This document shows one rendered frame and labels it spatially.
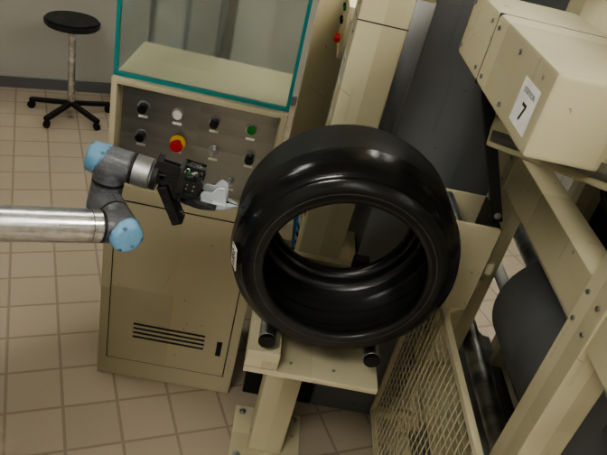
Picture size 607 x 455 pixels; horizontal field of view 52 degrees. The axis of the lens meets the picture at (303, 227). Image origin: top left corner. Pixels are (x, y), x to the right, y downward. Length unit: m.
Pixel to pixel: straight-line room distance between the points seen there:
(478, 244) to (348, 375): 0.52
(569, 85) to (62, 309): 2.45
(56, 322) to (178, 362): 0.63
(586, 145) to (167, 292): 1.67
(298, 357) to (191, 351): 0.88
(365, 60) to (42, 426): 1.76
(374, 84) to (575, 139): 0.69
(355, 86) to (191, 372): 1.46
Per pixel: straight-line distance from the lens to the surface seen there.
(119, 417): 2.59
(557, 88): 1.06
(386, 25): 1.62
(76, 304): 3.05
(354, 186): 1.35
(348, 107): 1.68
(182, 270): 2.31
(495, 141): 1.61
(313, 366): 1.74
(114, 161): 1.49
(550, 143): 1.10
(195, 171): 1.49
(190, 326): 2.47
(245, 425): 2.60
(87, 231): 1.41
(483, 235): 1.83
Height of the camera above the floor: 2.00
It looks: 32 degrees down
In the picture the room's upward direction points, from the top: 14 degrees clockwise
